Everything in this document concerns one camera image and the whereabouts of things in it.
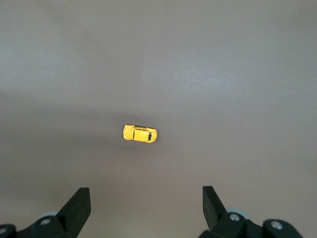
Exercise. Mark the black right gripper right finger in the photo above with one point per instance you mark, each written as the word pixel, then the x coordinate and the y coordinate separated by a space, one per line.
pixel 215 210

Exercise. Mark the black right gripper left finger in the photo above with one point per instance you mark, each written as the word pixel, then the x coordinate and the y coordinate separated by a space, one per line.
pixel 71 213

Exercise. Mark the yellow beetle toy car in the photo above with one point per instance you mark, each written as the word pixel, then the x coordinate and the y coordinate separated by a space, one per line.
pixel 140 134

